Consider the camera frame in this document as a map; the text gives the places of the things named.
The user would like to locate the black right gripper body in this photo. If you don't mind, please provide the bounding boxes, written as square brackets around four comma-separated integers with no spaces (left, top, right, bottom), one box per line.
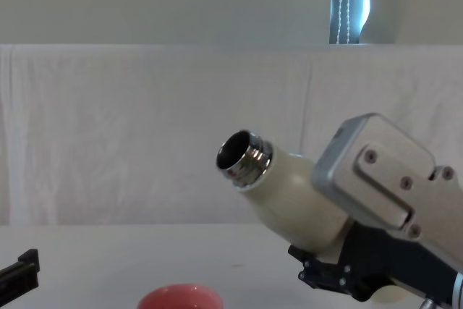
[337,221,459,309]

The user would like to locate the white table cloth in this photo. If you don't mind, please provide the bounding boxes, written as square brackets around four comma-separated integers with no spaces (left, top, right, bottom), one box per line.
[0,223,463,309]

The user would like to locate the white curtain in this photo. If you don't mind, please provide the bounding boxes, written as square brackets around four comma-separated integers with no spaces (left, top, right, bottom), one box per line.
[360,0,463,46]
[0,0,336,46]

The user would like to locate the white draped cloth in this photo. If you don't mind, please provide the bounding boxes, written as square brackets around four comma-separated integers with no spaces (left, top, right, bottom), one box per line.
[0,43,463,227]

